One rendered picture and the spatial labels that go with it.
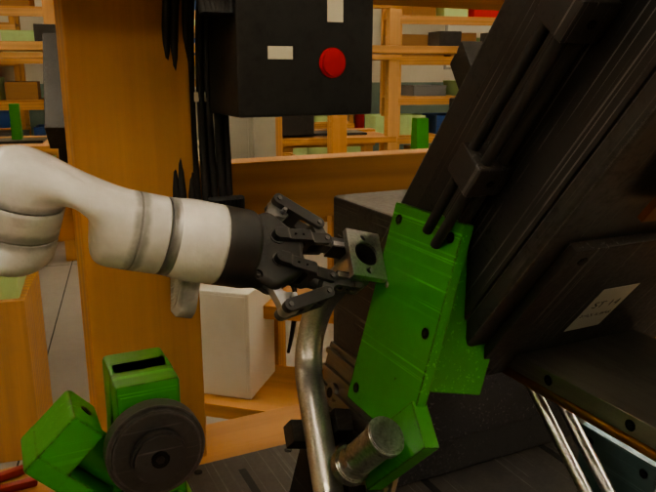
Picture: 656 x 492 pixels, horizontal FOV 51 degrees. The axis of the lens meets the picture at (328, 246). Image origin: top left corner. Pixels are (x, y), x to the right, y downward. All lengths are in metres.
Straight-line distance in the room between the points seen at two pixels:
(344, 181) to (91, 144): 0.39
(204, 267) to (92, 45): 0.34
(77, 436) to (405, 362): 0.29
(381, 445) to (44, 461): 0.27
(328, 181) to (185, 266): 0.48
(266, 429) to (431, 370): 0.49
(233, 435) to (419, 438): 0.48
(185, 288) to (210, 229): 0.08
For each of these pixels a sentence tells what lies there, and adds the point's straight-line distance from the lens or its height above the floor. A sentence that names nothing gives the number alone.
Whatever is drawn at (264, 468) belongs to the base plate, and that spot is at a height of 0.90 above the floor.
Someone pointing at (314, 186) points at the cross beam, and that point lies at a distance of 1.04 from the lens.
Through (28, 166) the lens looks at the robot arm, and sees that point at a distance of 0.57.
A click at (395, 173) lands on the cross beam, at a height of 1.24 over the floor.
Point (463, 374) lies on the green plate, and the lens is 0.67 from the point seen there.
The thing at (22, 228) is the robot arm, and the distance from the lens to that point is 0.58.
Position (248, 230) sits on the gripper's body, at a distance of 0.62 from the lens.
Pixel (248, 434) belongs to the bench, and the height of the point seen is 0.88.
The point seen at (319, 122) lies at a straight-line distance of 10.23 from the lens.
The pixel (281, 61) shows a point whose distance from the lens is 0.80.
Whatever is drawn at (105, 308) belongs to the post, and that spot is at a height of 1.12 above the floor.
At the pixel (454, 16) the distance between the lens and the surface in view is 8.35.
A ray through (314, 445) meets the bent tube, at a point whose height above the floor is 1.03.
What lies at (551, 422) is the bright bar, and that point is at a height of 1.07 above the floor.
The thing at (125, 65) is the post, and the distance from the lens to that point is 0.86.
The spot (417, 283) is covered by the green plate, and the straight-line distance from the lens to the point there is 0.65.
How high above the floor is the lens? 1.40
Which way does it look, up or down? 14 degrees down
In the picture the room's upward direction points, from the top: straight up
